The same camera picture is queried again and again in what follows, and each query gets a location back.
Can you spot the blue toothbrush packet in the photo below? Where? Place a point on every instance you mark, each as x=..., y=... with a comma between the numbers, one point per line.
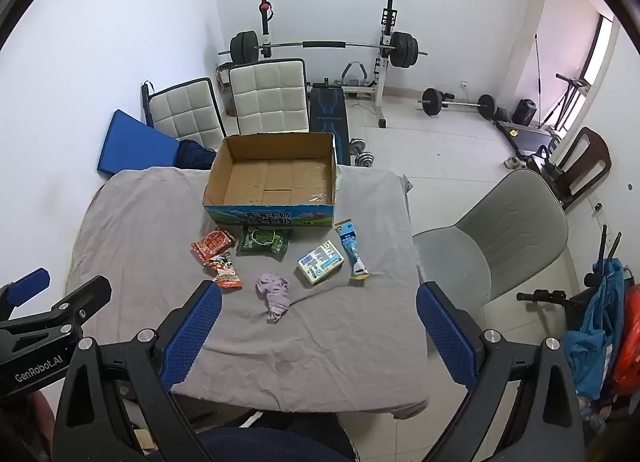
x=351, y=249

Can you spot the short barbell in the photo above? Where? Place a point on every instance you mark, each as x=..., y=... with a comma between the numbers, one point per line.
x=432, y=102

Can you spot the white barbell rack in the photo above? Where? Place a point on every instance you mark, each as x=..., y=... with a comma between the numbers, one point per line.
x=382, y=72

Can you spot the person's left hand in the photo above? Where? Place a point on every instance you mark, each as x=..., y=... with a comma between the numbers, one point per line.
x=42, y=417

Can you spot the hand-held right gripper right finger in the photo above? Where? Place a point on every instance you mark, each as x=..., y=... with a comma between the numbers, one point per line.
x=445, y=337

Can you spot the brown wooden chair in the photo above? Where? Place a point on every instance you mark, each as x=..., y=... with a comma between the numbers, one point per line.
x=592, y=162

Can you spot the purple sock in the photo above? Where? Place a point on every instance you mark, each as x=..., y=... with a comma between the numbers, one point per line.
x=275, y=297

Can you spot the chrome dumbbell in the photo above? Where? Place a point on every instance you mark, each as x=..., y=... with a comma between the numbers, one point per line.
x=364, y=159
x=357, y=144

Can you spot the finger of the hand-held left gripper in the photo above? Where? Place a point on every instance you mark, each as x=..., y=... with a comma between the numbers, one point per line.
x=80, y=299
x=27, y=287

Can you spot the dark blue cloth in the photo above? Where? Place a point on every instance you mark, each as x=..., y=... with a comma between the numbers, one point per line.
x=197, y=154

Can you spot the blue folded mat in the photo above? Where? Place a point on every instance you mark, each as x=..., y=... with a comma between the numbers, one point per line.
x=135, y=144

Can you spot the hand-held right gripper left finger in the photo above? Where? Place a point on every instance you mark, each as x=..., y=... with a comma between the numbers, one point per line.
x=192, y=337

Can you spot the cardboard box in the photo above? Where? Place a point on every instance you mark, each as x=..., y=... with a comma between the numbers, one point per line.
x=272, y=182

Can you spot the black speaker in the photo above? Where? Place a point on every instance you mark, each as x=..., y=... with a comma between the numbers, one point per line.
x=525, y=112

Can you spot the orange bag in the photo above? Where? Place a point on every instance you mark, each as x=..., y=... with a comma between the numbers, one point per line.
x=630, y=342

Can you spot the white quilted chair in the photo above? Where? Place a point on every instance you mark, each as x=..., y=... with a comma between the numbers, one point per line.
x=267, y=97
x=185, y=112

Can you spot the blue clothing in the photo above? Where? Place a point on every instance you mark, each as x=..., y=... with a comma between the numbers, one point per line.
x=595, y=332

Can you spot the green snack packet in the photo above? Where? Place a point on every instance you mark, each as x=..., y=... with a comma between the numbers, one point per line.
x=264, y=241

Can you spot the small red white snack packet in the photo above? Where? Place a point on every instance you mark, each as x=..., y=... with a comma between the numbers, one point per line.
x=226, y=272

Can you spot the grey tablecloth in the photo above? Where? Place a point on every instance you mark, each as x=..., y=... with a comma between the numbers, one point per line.
x=325, y=342

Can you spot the black treadmill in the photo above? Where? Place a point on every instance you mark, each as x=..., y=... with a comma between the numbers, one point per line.
x=530, y=134

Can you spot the grey swivel chair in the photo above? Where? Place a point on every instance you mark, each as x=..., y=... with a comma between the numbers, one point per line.
x=510, y=227

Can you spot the long barbell with black plates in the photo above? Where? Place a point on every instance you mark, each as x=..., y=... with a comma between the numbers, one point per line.
x=325, y=44

